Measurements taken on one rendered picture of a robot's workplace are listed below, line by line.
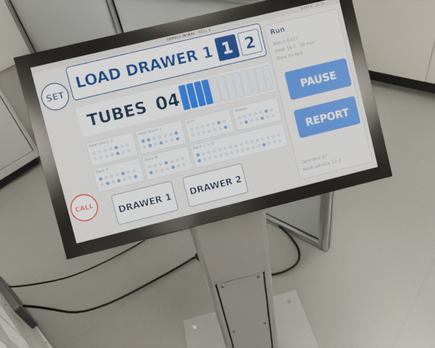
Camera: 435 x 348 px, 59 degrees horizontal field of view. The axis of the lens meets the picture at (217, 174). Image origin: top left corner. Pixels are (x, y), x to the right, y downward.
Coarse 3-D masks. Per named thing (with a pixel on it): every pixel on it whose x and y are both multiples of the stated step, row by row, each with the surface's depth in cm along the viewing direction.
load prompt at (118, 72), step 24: (168, 48) 58; (192, 48) 58; (216, 48) 58; (240, 48) 58; (264, 48) 59; (72, 72) 57; (96, 72) 57; (120, 72) 57; (144, 72) 58; (168, 72) 58; (192, 72) 58; (72, 96) 57
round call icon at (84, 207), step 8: (88, 192) 58; (72, 200) 57; (80, 200) 58; (88, 200) 58; (96, 200) 58; (72, 208) 57; (80, 208) 58; (88, 208) 58; (96, 208) 58; (72, 216) 58; (80, 216) 58; (88, 216) 58; (96, 216) 58
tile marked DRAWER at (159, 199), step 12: (168, 180) 58; (132, 192) 58; (144, 192) 58; (156, 192) 58; (168, 192) 58; (120, 204) 58; (132, 204) 58; (144, 204) 58; (156, 204) 58; (168, 204) 58; (120, 216) 58; (132, 216) 58; (144, 216) 58
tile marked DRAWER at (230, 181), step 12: (216, 168) 59; (228, 168) 59; (240, 168) 59; (192, 180) 58; (204, 180) 59; (216, 180) 59; (228, 180) 59; (240, 180) 59; (192, 192) 58; (204, 192) 59; (216, 192) 59; (228, 192) 59; (240, 192) 59; (192, 204) 59
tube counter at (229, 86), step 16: (208, 80) 58; (224, 80) 58; (240, 80) 58; (256, 80) 59; (272, 80) 59; (160, 96) 58; (176, 96) 58; (192, 96) 58; (208, 96) 58; (224, 96) 58; (240, 96) 59; (160, 112) 58; (176, 112) 58
